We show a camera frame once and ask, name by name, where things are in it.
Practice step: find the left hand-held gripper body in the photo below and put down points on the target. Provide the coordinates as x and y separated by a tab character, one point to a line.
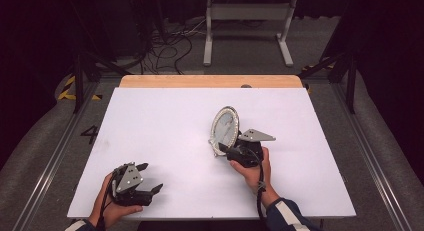
129	181

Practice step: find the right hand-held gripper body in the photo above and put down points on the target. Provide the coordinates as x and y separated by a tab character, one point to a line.
248	154

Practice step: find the oval silver-framed mirror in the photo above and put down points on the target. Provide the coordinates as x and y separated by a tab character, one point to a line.
224	129

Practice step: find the person's right hand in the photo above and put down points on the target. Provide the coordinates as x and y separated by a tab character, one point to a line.
255	176

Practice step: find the person's left hand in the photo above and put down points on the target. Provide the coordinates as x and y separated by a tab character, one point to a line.
110	212

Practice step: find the white board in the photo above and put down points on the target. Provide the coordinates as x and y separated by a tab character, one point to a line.
180	124

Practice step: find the wooden table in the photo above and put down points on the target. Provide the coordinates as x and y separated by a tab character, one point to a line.
206	81

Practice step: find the black metal stand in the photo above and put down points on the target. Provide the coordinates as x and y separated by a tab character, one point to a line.
79	81
350	84

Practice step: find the white metal stand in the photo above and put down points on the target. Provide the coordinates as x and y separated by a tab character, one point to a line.
208	41

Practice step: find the aluminium rail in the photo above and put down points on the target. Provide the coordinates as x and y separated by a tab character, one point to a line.
370	157
50	167

